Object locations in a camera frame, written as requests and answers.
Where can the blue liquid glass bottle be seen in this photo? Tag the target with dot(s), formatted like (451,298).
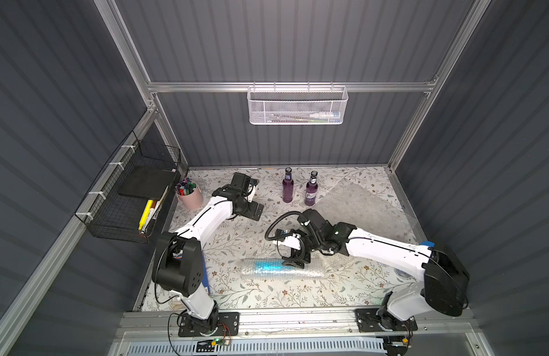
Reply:
(267,267)

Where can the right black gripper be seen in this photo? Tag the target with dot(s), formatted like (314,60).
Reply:
(299,250)

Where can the pink marker cup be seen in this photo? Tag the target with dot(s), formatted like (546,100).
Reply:
(189,194)

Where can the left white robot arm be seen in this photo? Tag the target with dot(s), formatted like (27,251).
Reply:
(179,262)

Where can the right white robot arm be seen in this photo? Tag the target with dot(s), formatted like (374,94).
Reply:
(441,280)

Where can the white wire wall basket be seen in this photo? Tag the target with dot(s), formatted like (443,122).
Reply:
(306,105)

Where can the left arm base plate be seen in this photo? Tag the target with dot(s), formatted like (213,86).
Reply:
(219,324)

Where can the dark purple labelled bottle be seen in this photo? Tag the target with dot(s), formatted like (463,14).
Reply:
(311,189)

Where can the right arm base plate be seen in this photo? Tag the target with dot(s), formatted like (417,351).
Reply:
(368,320)

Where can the blue sticker sheet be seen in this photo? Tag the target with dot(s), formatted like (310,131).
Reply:
(205,280)

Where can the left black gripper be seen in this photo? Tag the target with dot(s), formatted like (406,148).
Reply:
(254,209)

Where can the black wire wall basket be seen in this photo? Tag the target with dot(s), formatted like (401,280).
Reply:
(125,201)

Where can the white ventilated cable duct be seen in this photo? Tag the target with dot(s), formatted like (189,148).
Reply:
(272,346)

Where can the yellow highlighter in basket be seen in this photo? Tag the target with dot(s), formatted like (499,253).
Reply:
(145,214)

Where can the black notebook in basket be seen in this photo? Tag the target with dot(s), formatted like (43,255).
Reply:
(146,183)

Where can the aluminium front rail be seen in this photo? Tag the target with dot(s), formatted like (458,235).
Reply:
(290,323)

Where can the purple liquid glass bottle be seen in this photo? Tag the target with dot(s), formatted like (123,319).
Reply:
(288,186)

